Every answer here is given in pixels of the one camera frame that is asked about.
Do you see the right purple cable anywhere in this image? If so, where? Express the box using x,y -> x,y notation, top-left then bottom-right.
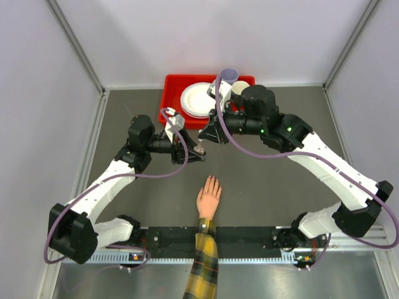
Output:
214,76 -> 399,271

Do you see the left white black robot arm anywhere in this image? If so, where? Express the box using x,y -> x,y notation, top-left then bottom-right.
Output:
44,108 -> 205,264

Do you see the yellow plaid sleeve forearm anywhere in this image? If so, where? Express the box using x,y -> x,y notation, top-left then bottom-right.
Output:
183,219 -> 218,298

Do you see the white plate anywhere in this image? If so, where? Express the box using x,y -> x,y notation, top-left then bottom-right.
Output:
181,107 -> 209,119
180,82 -> 215,113

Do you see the aluminium frame rail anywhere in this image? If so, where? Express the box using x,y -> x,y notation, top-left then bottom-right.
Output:
90,225 -> 390,250

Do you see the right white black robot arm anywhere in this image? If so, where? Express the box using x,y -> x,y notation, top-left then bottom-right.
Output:
199,84 -> 393,248

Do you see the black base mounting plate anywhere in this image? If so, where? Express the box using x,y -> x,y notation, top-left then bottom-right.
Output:
105,225 -> 329,258

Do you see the lower white plate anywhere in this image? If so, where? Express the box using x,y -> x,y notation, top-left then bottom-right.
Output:
181,107 -> 209,119

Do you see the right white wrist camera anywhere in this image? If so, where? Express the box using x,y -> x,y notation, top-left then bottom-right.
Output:
206,80 -> 232,110

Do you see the purple cable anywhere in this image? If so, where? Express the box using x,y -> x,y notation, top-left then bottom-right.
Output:
42,108 -> 190,271
214,76 -> 399,271

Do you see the grey slotted cable duct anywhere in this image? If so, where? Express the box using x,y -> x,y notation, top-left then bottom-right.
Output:
62,250 -> 315,265

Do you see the lavender plastic cup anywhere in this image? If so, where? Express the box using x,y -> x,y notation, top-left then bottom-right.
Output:
220,68 -> 239,85

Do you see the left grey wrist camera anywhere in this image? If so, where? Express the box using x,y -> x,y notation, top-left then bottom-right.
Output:
161,107 -> 185,143

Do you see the upper white plate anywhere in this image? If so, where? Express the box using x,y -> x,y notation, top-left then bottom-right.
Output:
180,82 -> 215,113

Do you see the glitter nail polish bottle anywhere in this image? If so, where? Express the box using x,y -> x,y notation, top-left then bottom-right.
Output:
194,144 -> 206,156

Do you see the dark green mug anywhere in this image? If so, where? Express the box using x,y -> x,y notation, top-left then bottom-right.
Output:
231,80 -> 250,105

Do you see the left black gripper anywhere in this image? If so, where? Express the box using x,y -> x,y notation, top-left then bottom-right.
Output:
145,126 -> 206,165

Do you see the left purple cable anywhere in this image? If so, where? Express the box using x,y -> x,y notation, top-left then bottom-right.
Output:
42,108 -> 190,271

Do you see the mannequin hand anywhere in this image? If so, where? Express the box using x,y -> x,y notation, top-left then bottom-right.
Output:
196,175 -> 222,220

